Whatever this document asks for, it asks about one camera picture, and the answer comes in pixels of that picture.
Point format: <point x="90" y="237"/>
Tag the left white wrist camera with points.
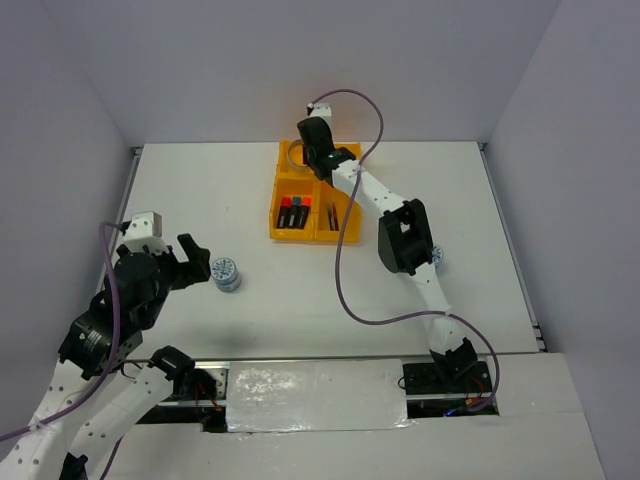
<point x="144" y="234"/>

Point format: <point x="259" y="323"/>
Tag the blue gel pen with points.
<point x="330" y="217"/>

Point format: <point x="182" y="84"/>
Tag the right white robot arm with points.
<point x="405" y="247"/>

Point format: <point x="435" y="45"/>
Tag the orange cap black highlighter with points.
<point x="304" y="211"/>

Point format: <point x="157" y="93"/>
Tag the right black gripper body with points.
<point x="307" y="157"/>

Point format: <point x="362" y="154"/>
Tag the red pen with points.
<point x="334" y="217"/>

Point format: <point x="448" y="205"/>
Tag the yellow four-compartment organizer tray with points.
<point x="292" y="178"/>

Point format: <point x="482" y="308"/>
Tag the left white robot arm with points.
<point x="64" y="440"/>

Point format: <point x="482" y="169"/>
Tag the blue putty jar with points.
<point x="225" y="274"/>
<point x="437" y="255"/>

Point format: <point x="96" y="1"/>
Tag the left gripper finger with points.
<point x="196" y="268"/>
<point x="123" y="252"/>

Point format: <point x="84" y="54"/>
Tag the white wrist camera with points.
<point x="144" y="234"/>
<point x="320" y="109"/>

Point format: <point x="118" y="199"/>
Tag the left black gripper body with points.
<point x="168" y="264"/>

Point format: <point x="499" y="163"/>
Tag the blue cap black highlighter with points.
<point x="294" y="212"/>

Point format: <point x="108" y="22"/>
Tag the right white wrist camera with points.
<point x="320" y="109"/>

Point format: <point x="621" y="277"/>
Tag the pink cap black highlighter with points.
<point x="283" y="216"/>

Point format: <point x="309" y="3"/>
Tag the silver foil covered panel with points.
<point x="315" y="396"/>

